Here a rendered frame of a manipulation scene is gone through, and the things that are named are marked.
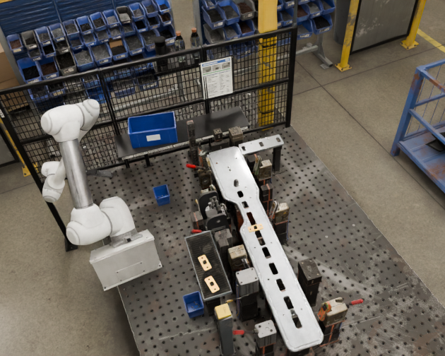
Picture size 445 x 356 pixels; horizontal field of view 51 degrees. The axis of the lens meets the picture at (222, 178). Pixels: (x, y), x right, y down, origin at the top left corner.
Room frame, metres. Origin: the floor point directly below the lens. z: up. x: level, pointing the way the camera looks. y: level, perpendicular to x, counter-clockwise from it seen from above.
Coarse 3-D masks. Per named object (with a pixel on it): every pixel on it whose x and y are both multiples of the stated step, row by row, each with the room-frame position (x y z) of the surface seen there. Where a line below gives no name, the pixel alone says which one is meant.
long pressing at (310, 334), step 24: (216, 168) 1.99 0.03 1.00; (240, 168) 1.97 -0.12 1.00; (264, 216) 1.58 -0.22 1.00; (264, 240) 1.42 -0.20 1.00; (264, 264) 1.27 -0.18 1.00; (288, 264) 1.26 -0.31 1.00; (264, 288) 1.13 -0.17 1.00; (288, 288) 1.12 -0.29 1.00; (288, 312) 0.99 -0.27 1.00; (312, 312) 0.99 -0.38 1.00; (288, 336) 0.87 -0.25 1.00; (312, 336) 0.87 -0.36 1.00
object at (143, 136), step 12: (132, 120) 2.35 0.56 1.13; (144, 120) 2.36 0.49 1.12; (156, 120) 2.37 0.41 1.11; (168, 120) 2.37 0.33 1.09; (132, 132) 2.35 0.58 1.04; (144, 132) 2.20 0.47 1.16; (156, 132) 2.21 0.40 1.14; (168, 132) 2.22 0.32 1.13; (132, 144) 2.20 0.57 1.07; (144, 144) 2.20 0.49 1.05; (156, 144) 2.21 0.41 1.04
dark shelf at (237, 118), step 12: (240, 108) 2.52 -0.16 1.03; (180, 120) 2.44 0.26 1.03; (192, 120) 2.43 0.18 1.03; (204, 120) 2.42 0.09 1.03; (216, 120) 2.41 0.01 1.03; (228, 120) 2.40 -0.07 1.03; (240, 120) 2.39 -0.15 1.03; (180, 132) 2.32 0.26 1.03; (204, 132) 2.30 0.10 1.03; (228, 132) 2.30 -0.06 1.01; (120, 144) 2.24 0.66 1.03; (168, 144) 2.21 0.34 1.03; (180, 144) 2.22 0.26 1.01; (120, 156) 2.13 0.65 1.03; (132, 156) 2.14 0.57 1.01
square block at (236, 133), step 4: (232, 128) 2.28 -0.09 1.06; (236, 128) 2.28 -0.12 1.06; (232, 132) 2.24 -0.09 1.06; (236, 132) 2.24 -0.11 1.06; (240, 132) 2.24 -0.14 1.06; (232, 136) 2.21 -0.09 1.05; (236, 136) 2.22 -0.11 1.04; (240, 136) 2.23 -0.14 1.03; (232, 140) 2.21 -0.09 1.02; (236, 140) 2.22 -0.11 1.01; (240, 140) 2.22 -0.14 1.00; (232, 144) 2.21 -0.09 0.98; (236, 144) 2.22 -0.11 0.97
